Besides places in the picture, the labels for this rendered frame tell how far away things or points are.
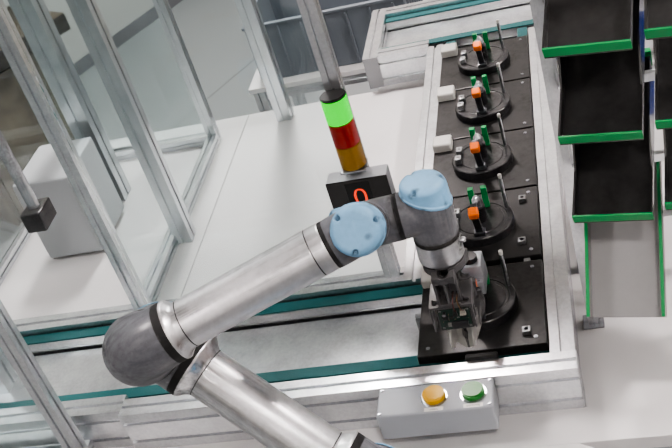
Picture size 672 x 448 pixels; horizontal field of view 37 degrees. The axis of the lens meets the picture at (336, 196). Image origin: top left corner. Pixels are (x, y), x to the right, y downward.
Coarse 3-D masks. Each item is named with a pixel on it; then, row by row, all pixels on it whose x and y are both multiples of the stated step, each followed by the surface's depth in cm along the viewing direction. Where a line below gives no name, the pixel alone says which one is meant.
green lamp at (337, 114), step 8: (344, 96) 184; (328, 104) 183; (336, 104) 183; (344, 104) 184; (328, 112) 184; (336, 112) 184; (344, 112) 184; (328, 120) 186; (336, 120) 185; (344, 120) 185
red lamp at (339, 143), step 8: (352, 120) 187; (336, 128) 186; (344, 128) 186; (352, 128) 187; (336, 136) 187; (344, 136) 187; (352, 136) 187; (336, 144) 188; (344, 144) 188; (352, 144) 188
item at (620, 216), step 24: (648, 96) 170; (648, 120) 168; (576, 144) 176; (600, 144) 177; (624, 144) 175; (648, 144) 174; (576, 168) 175; (600, 168) 175; (624, 168) 173; (648, 168) 172; (576, 192) 173; (600, 192) 173; (624, 192) 171; (648, 192) 169; (576, 216) 170; (600, 216) 168; (624, 216) 167; (648, 216) 166
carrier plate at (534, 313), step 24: (528, 264) 200; (528, 288) 195; (432, 312) 197; (528, 312) 189; (432, 336) 191; (480, 336) 187; (504, 336) 186; (528, 336) 184; (432, 360) 187; (456, 360) 187
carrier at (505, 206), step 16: (496, 192) 223; (512, 192) 222; (528, 192) 220; (464, 208) 218; (480, 208) 211; (496, 208) 215; (512, 208) 217; (528, 208) 215; (464, 224) 214; (496, 224) 210; (512, 224) 210; (528, 224) 211; (480, 240) 208; (496, 240) 209; (512, 240) 208; (528, 240) 207; (496, 256) 205; (512, 256) 204; (528, 256) 203
